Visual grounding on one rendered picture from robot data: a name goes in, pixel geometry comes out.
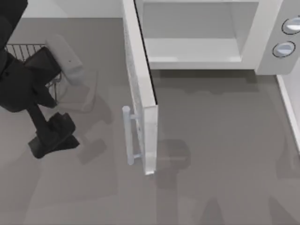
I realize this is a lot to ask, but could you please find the grey microwave knob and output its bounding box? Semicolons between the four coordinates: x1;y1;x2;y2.
281;15;300;36
272;41;296;58

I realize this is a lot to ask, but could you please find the pale grey door handle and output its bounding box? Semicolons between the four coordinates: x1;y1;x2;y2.
121;105;144;166

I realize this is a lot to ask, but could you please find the metal wire basket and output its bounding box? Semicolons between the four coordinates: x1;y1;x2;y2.
4;43;62;108

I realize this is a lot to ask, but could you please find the pale microwave oven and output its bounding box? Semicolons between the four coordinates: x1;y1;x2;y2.
133;0;300;76

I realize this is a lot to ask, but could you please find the pale grey rounded box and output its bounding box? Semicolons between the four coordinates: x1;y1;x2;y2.
45;34;84;86

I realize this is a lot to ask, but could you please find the pale microwave door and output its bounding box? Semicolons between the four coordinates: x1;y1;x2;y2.
121;0;159;176

